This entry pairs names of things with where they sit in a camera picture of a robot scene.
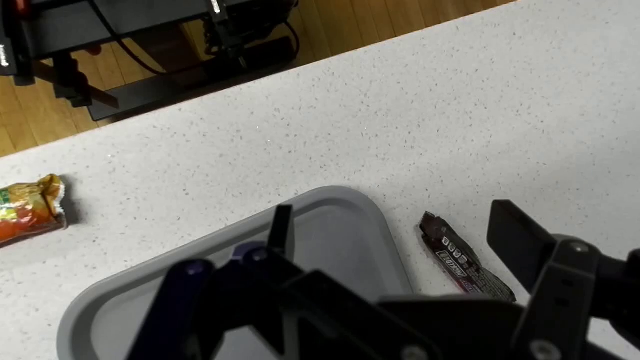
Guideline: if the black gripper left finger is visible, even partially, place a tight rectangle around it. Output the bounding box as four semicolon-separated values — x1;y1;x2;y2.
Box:
125;202;316;360

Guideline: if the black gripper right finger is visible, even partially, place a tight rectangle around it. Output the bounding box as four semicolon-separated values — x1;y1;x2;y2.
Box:
485;198;640;360

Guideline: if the dark brown snack packet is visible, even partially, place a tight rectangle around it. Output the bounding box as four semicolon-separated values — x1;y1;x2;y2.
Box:
418;210;517;307

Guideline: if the yellow orange snack packet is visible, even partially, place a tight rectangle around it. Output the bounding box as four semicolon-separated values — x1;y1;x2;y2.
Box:
0;172;69;248

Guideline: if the grey plastic tray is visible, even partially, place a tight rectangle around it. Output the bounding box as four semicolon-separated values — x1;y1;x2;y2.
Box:
56;184;416;360

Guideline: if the black metal stand frame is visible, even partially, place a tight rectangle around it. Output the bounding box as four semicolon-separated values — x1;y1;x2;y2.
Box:
0;0;301;125

